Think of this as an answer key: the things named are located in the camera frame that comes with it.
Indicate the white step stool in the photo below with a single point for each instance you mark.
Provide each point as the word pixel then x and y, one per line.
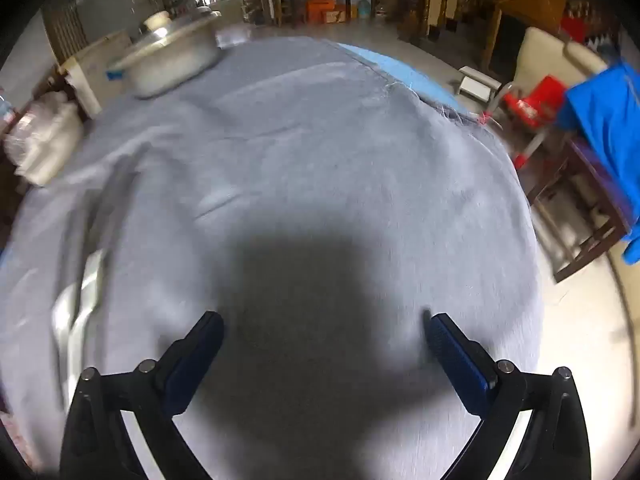
pixel 480 80

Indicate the metal pot with lid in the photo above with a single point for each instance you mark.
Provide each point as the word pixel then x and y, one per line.
pixel 170 65

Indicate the large orange box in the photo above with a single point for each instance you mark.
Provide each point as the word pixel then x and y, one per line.
pixel 320 10

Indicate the white chest freezer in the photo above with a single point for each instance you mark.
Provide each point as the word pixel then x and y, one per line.
pixel 95 77

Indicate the cream armchair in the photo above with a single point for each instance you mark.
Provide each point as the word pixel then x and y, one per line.
pixel 542 55

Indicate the large water jug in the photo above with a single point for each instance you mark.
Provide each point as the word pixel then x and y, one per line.
pixel 365 9

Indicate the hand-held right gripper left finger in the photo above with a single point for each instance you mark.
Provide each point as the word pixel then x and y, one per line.
pixel 192 365

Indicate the grey tablecloth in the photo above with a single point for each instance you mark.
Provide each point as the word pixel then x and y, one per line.
pixel 325 160

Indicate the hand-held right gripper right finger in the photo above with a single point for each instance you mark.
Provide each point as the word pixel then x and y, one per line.
pixel 457 365

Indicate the wooden chair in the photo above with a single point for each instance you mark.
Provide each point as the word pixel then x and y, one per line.
pixel 595 195

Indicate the white bowl with plastic cover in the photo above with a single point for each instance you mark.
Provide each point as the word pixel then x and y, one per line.
pixel 50 150

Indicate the grey refrigerator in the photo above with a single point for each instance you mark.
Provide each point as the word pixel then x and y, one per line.
pixel 107 5

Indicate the blue table cover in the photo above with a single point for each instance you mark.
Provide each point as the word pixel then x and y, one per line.
pixel 400 72

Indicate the blue cloth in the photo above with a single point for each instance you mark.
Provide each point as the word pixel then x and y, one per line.
pixel 605 120

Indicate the red plastic stool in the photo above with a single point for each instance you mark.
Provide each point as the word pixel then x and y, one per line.
pixel 537 100

